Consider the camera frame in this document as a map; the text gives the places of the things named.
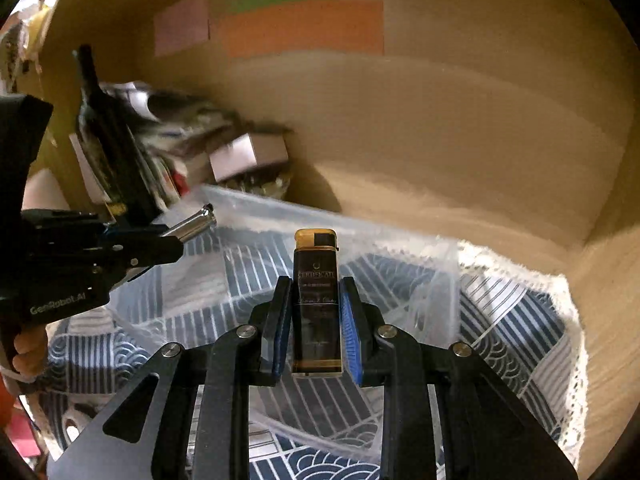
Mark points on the silver white handheld device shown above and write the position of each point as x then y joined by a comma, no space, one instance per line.
193,226

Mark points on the person left hand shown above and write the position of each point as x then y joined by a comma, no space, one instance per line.
31,347

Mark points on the white small box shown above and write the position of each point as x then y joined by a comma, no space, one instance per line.
247,153

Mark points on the dark wine bottle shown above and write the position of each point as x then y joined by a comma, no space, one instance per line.
109,147

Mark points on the orange sticky note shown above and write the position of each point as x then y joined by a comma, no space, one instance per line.
305,25

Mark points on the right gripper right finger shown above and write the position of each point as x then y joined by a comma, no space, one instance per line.
360,323

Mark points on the pink sticky note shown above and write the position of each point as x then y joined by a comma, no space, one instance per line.
182,25

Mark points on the clear plastic box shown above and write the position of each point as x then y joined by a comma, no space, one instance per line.
234,265

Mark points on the blue patterned tablecloth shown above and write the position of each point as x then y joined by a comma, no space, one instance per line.
524,326

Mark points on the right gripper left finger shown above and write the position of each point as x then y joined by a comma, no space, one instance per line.
269,346

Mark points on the stack of papers and books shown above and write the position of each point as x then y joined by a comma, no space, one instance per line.
175,132

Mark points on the black gold lighter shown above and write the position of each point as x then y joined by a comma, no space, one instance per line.
316,314

